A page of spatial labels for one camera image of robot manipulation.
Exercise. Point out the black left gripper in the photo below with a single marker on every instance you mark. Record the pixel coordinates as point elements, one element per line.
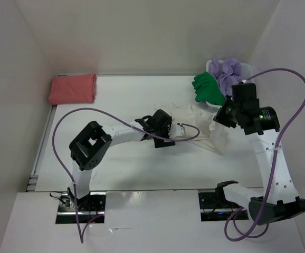
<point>160,143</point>

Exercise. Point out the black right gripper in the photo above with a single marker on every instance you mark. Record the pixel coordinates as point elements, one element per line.
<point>220,116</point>

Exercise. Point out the cream white t shirt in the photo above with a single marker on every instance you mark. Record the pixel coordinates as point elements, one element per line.
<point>212,137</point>

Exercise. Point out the red t shirt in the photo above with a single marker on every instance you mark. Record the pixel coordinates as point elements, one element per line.
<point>73,89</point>

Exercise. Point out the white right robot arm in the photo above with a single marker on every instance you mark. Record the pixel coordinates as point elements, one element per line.
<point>281,199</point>

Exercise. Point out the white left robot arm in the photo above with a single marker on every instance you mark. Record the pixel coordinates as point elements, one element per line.
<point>91,144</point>

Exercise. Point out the green t shirt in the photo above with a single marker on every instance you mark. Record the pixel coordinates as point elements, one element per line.
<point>207,89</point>

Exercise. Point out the purple t shirt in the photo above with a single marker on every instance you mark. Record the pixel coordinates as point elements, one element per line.
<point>227,74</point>

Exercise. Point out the white plastic basket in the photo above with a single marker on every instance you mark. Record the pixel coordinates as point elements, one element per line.
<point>246,71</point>

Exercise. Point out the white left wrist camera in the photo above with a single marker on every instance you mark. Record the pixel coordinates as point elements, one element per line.
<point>176,130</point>

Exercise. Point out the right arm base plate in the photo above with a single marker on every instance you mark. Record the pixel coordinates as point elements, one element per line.
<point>211,209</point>

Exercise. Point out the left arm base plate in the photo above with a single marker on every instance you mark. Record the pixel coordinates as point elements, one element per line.
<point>90,210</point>

